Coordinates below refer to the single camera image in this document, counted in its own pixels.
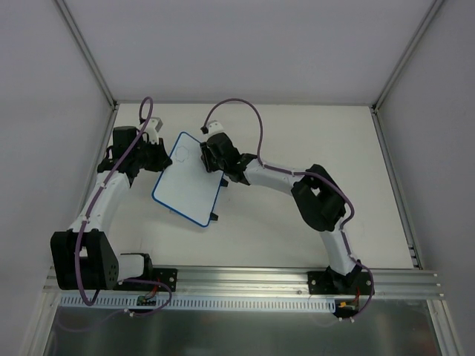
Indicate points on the left whiteboard stand foot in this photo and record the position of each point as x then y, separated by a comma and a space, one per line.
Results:
213, 217

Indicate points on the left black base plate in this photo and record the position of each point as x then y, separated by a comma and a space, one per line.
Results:
166, 276

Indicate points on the aluminium mounting rail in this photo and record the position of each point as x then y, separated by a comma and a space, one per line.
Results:
292, 282

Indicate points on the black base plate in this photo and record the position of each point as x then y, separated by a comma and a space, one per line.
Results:
166, 276
331, 283

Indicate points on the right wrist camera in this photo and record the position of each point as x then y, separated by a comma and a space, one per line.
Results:
211, 128

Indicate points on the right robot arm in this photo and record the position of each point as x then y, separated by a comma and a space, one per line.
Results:
319, 201

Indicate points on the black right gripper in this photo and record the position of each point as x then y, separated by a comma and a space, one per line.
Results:
212, 157

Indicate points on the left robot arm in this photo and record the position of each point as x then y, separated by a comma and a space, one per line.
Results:
83, 252

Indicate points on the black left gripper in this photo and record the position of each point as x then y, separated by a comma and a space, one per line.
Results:
156, 155

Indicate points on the white slotted cable duct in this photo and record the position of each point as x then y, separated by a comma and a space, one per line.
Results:
245, 304

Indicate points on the blue framed whiteboard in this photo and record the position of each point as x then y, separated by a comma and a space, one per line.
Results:
185, 187

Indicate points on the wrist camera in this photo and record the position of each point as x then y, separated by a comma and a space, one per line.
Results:
211, 128
151, 132

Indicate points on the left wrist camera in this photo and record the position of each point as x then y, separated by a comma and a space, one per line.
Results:
151, 132

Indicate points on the left aluminium corner post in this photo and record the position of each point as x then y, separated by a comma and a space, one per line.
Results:
73, 28

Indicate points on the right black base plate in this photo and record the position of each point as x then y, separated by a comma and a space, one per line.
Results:
331, 283

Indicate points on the right aluminium corner post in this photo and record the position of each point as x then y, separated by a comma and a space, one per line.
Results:
415, 39

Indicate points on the aluminium corner post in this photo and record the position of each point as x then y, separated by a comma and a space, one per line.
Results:
415, 39
73, 28

